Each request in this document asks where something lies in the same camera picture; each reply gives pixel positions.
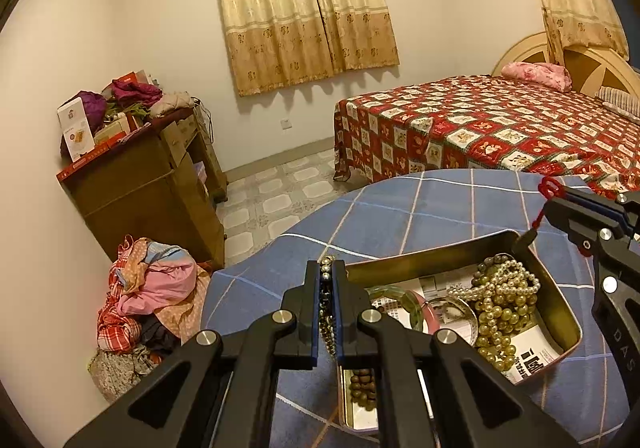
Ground red cord gold pendant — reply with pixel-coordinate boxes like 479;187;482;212
510;175;566;249

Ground pink bangle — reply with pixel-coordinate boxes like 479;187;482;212
416;294;440;335

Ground large gold pearl necklace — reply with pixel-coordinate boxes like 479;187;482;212
472;252;532;371

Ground small dark metallic bead necklace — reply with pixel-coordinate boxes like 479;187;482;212
316;254;338;360

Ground printed paper leaflet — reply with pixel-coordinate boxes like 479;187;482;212
344;262;564;431

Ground pile of clothes on floor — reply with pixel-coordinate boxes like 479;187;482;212
88;236;213;402

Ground pink metal tin box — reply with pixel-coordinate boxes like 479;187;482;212
335;229;584;435

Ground striped pillow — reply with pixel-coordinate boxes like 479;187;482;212
596;86;640;123

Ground red patchwork bedspread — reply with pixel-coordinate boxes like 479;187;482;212
334;76;639;198

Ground pink pillow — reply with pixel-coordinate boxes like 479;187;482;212
500;62;573;92

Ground cream wooden headboard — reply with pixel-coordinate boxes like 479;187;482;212
491;32;640;97

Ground blue plaid tablecloth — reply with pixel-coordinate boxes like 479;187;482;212
202;170;628;447

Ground brown wooden dresser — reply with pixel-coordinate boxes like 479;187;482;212
59;106;227;268

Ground red flat box on dresser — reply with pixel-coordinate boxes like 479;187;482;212
56;132;127;183

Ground white product box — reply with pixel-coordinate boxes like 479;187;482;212
56;96;96;162

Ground purple clothes pile on dresser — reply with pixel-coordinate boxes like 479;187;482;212
73;75;200;130

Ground beige curtain centre window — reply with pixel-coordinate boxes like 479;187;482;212
219;0;399;96

